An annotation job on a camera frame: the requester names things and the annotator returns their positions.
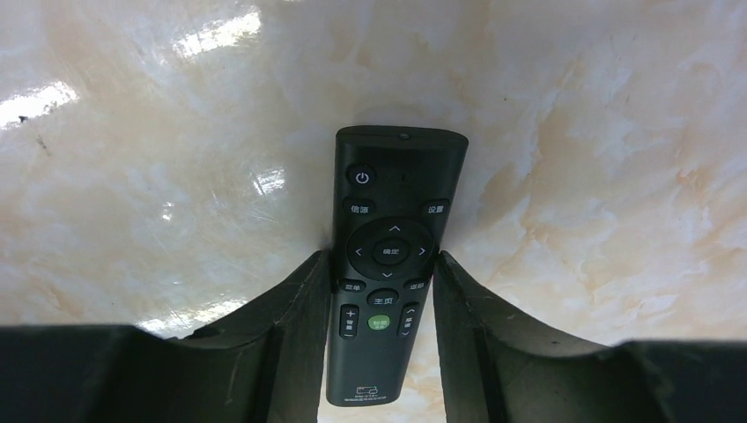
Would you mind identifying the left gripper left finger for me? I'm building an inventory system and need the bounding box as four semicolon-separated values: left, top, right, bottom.
1;250;331;422

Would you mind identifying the black remote control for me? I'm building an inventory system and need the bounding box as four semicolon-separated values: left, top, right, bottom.
326;125;469;407

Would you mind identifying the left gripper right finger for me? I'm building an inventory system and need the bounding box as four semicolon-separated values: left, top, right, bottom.
433;252;746;422

